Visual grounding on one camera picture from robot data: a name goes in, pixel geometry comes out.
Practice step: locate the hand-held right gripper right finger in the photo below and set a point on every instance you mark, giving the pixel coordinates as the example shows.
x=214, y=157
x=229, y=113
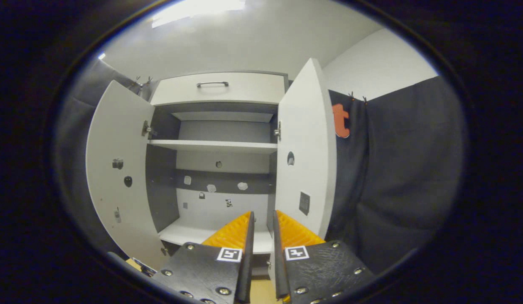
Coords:
x=279, y=261

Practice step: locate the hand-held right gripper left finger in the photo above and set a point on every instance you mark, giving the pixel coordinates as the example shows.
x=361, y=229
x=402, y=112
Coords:
x=246, y=261

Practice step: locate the white shoe cabinet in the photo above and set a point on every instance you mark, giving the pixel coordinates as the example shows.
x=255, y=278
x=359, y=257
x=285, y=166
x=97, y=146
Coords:
x=210, y=207

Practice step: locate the white shoe cabinet door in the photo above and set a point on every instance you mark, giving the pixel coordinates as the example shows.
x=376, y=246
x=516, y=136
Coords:
x=117, y=139
x=307, y=126

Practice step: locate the white cabinet shelf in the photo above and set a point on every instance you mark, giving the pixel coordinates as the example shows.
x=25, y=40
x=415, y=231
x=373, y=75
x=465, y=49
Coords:
x=210, y=146

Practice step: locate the white cabinet drawer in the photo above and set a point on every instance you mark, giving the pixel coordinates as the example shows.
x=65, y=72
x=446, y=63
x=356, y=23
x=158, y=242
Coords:
x=244, y=90

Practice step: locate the black backdrop cloth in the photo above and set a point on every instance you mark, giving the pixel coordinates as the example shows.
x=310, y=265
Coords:
x=405, y=169

